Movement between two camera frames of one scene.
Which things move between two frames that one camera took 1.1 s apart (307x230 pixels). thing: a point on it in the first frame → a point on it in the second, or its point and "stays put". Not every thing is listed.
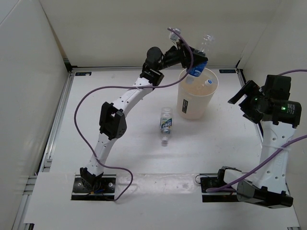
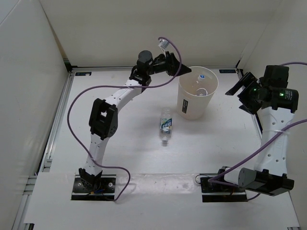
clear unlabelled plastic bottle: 207,83 → 201,78
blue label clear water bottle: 207,42 → 201,92
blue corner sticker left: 81,74 stays put
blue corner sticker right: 227,71 stays put
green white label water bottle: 166,123 stays put
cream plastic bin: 194,95 stays put
